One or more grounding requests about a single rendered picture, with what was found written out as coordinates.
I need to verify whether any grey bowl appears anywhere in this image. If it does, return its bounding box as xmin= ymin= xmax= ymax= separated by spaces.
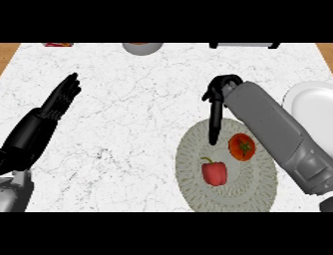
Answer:
xmin=121 ymin=42 xmax=165 ymax=57

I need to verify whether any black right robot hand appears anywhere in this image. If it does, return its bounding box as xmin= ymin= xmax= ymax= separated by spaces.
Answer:
xmin=201 ymin=74 xmax=244 ymax=146

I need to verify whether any red bell pepper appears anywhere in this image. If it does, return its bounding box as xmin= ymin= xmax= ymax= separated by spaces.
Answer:
xmin=199 ymin=156 xmax=227 ymax=187

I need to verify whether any red tomato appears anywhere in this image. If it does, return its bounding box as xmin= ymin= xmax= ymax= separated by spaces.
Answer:
xmin=226 ymin=132 xmax=257 ymax=162

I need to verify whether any round grey woven placemat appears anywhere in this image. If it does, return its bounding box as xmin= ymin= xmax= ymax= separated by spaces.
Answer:
xmin=173 ymin=118 xmax=278 ymax=213

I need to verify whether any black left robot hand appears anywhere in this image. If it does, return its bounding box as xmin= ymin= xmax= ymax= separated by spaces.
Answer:
xmin=38 ymin=72 xmax=82 ymax=122

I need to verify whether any red flat object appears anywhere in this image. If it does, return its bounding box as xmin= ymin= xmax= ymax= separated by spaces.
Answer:
xmin=42 ymin=42 xmax=75 ymax=48

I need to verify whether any white plate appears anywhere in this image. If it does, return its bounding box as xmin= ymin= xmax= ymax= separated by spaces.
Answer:
xmin=281 ymin=81 xmax=333 ymax=164

